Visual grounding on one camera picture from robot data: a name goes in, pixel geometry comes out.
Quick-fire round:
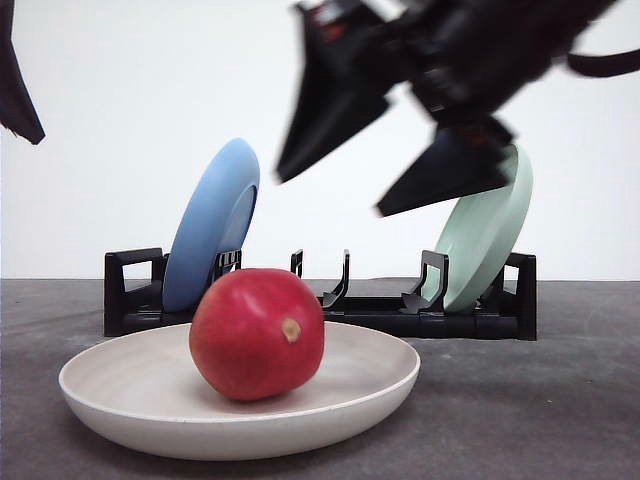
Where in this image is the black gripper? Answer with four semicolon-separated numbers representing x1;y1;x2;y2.
276;0;617;216

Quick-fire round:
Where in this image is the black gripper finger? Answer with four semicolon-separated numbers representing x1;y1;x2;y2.
0;0;46;145

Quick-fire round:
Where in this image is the red pomegranate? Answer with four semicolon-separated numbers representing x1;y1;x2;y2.
189;268;325;401

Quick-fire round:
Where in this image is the white plate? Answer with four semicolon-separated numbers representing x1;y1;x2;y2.
59;323;421;461

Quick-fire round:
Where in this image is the light green plate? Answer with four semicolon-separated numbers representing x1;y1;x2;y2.
428;144;534;312

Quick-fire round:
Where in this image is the blue plate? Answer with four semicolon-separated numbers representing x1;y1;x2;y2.
162;138;261;313

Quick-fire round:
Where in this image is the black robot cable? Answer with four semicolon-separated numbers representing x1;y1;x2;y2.
568;49;640;77

